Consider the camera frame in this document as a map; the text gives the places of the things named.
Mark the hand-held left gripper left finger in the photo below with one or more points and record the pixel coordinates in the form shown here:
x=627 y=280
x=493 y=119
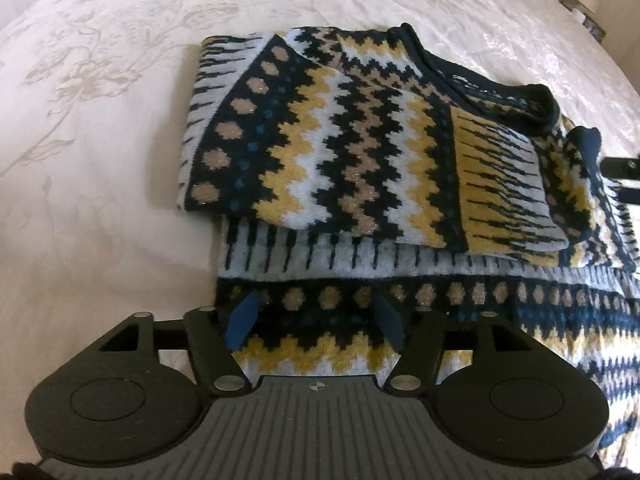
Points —
x=242 y=321

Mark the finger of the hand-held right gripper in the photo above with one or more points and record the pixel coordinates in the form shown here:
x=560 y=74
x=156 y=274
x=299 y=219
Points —
x=622 y=167

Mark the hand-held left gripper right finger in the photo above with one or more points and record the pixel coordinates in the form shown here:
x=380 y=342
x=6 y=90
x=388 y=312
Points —
x=390 y=322

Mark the zigzag patterned knit sweater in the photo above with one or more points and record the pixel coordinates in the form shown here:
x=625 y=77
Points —
x=350 y=150

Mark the white floral bedspread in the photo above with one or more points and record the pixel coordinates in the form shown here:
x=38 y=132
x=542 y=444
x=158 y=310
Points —
x=100 y=160

